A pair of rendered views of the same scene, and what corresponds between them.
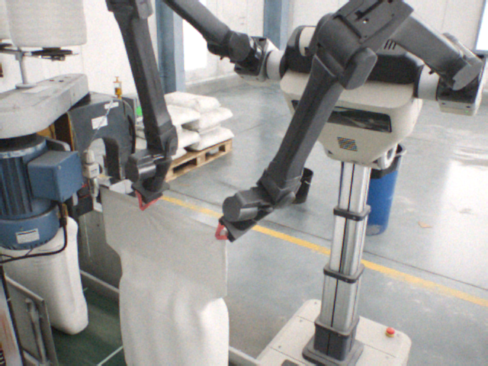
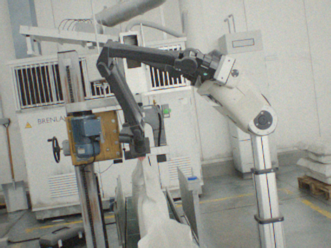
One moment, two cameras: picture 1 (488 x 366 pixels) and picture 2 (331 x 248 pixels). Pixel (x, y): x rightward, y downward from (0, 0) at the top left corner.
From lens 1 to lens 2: 1.89 m
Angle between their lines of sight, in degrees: 54
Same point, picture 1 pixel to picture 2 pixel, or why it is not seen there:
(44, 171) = (82, 124)
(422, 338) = not seen: outside the picture
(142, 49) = not seen: hidden behind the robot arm
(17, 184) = (78, 130)
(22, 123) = (78, 107)
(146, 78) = not seen: hidden behind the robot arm
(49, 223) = (89, 147)
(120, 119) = (153, 114)
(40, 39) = (91, 78)
